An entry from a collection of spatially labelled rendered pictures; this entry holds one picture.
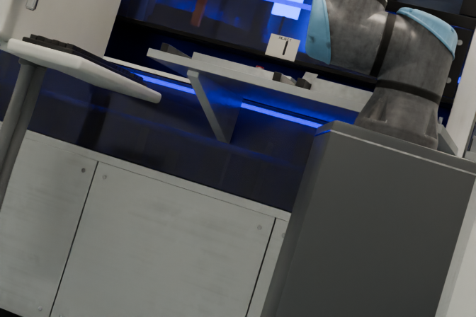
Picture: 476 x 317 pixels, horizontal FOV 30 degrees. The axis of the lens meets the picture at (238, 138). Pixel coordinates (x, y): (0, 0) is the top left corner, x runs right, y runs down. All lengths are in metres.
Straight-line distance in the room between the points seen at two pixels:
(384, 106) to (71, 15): 1.06
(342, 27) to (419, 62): 0.14
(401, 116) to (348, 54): 0.14
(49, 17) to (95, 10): 0.21
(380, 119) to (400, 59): 0.11
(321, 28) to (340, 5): 0.05
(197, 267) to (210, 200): 0.18
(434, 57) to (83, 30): 1.14
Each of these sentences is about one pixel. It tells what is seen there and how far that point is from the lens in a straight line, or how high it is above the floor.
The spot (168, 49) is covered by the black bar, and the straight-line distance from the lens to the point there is 2.08.
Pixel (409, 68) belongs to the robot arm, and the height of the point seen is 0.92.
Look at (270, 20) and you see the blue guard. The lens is 2.44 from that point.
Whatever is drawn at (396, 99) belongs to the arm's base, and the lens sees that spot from 1.54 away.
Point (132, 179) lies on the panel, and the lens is 2.50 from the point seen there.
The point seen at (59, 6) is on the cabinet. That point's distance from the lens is 2.30.
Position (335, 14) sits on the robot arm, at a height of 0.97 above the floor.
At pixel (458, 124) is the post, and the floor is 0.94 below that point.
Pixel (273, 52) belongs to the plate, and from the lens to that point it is 2.41.
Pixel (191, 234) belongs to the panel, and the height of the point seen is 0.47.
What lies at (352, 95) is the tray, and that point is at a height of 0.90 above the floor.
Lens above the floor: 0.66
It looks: 2 degrees up
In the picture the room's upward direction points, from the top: 17 degrees clockwise
